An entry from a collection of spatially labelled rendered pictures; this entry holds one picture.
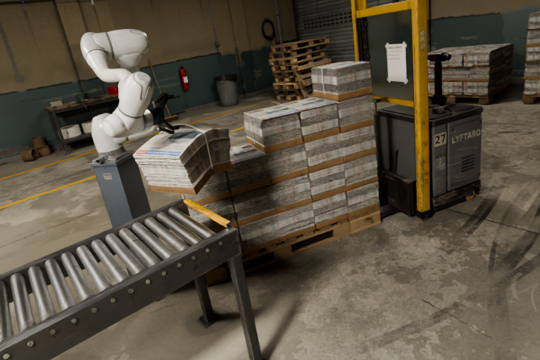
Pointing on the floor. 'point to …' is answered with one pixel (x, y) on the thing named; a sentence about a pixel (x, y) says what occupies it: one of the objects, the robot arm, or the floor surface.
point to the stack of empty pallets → (296, 56)
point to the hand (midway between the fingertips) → (178, 110)
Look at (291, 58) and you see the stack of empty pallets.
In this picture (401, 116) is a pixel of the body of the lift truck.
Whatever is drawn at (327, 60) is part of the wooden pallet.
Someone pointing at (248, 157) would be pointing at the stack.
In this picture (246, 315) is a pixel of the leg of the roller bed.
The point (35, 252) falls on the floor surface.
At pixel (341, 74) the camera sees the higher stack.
